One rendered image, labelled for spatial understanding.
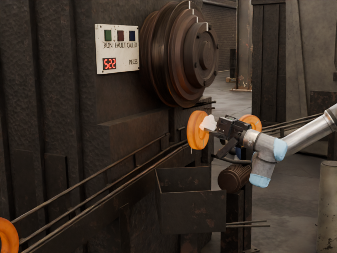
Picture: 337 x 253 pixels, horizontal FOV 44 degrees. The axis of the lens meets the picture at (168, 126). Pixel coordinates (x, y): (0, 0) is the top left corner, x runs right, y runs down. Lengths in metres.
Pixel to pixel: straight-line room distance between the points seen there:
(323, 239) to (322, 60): 2.32
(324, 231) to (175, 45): 1.36
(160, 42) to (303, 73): 2.94
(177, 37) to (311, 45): 2.87
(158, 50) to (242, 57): 9.13
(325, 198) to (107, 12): 1.52
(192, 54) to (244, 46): 9.07
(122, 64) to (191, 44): 0.30
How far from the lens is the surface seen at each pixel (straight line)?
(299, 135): 1.71
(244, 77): 10.83
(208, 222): 1.35
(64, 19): 1.64
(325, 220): 2.50
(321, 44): 4.47
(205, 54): 1.84
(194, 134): 1.63
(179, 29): 1.78
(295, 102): 4.61
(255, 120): 2.34
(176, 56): 1.75
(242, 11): 10.85
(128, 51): 1.73
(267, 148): 1.58
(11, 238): 1.21
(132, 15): 1.80
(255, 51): 6.12
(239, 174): 2.19
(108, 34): 1.62
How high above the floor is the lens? 1.16
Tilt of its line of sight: 11 degrees down
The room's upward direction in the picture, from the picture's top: 1 degrees counter-clockwise
